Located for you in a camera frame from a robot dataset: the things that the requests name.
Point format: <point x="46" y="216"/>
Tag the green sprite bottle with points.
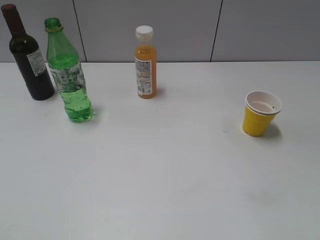
<point x="66" y="70"/>

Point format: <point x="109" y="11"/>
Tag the yellow paper cup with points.
<point x="261" y="107"/>

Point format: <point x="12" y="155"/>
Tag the orange juice bottle white cap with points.
<point x="145" y="62"/>

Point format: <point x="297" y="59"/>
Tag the dark red wine bottle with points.
<point x="28" y="56"/>

